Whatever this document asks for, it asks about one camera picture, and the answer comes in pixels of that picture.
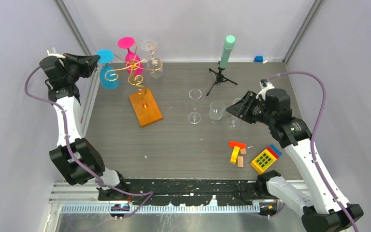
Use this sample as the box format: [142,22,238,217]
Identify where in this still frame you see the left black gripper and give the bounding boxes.
[62,54,100,83]

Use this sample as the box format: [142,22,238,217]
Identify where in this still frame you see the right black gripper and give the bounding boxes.
[226,90,275,126]

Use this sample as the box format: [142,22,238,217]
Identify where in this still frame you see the clear round wine glass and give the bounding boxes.
[226,115,241,129]

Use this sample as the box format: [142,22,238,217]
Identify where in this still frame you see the clear tumbler wine glass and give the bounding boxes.
[209,101,225,124]

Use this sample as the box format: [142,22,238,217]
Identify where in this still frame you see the blue wine glass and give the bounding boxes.
[96,49,120,90]

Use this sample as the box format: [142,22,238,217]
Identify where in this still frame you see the pink wine glass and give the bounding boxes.
[117,36,143,76]

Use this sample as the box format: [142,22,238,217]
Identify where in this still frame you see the clear champagne flute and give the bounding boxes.
[188,88,202,125]

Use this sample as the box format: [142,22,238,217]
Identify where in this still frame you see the clear frosted wine glass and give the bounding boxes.
[141,40,163,78]

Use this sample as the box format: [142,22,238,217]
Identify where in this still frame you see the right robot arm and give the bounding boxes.
[226,88,364,232]

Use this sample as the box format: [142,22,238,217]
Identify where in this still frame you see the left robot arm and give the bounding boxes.
[39,52,129,200]

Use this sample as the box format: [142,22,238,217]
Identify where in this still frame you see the orange wooden rack base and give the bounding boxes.
[129,87,163,128]

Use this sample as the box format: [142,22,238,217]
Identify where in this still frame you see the orange toy block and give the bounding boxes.
[228,141,246,149]

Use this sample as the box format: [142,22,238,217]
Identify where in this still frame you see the blue toy brick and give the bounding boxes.
[270,144,282,156]

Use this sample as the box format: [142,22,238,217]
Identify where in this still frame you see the tan wooden block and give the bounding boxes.
[237,156,244,168]

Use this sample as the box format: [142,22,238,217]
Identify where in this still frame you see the small blue block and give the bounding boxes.
[254,56,264,62]

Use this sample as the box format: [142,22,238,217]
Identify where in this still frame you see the yellow toy calculator block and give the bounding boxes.
[250,149,277,174]

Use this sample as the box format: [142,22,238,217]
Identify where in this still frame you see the red toy brick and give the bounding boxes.
[266,146,280,159]

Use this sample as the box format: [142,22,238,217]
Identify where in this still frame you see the green microphone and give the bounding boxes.
[219,35,236,70]

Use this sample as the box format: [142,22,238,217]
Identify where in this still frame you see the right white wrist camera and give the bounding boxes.
[256,79,274,100]

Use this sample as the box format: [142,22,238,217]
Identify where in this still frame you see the gold wire glass rack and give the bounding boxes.
[104,37,163,108]

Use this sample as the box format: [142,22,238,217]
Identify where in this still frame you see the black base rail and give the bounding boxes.
[49,177,311,215]

